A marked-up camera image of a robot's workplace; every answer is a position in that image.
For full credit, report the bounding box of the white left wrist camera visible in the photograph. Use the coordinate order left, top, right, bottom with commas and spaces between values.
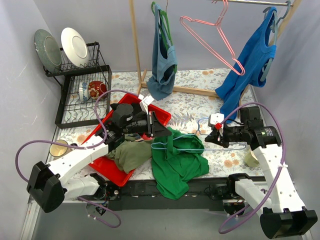
138, 94, 155, 114

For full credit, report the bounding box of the light blue wire hanger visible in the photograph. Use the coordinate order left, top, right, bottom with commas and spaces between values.
151, 117, 247, 152

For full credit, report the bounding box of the grey blue tank top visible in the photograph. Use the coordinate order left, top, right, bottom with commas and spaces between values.
146, 2, 178, 101

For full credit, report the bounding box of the cream mug left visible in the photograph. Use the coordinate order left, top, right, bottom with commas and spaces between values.
49, 139, 78, 160

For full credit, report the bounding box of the white plate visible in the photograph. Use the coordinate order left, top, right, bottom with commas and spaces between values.
60, 27, 90, 68

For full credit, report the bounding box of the pale green mug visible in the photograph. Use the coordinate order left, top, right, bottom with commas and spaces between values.
244, 150, 260, 168

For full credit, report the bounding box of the wooden clothes rack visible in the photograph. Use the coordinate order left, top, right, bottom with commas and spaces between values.
128, 0, 301, 98

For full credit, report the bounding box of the red floral bowl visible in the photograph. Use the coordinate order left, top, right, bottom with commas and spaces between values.
87, 80, 107, 100

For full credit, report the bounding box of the grey green plate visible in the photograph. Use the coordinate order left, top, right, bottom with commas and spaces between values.
34, 29, 62, 73

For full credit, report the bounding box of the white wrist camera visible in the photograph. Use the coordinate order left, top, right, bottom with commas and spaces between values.
208, 113, 224, 130
138, 94, 155, 114

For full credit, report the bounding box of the green tank top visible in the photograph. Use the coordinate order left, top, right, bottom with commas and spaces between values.
151, 127, 209, 200

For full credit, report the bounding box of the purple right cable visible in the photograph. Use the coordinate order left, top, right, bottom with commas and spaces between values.
218, 101, 287, 235

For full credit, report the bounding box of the blue white ceramic cup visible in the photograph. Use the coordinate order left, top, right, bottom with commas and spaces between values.
78, 81, 90, 103

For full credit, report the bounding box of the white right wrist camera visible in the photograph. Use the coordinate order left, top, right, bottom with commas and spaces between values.
208, 113, 224, 130

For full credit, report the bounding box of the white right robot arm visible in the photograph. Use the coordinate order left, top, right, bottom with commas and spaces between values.
205, 102, 318, 239

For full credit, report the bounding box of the black garment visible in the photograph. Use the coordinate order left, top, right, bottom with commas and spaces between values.
110, 103, 147, 120

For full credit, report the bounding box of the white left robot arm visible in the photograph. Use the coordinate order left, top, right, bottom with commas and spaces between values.
27, 103, 171, 213

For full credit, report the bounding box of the green plastic hanger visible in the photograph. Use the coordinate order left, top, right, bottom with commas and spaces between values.
151, 1, 178, 74

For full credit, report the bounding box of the black wire dish rack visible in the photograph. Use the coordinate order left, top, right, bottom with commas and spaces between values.
44, 42, 112, 129

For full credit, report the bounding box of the olive green garment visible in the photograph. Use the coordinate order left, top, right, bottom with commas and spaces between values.
106, 133, 154, 174

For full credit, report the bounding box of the bright blue tank top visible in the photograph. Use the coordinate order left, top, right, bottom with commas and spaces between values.
215, 7, 278, 117

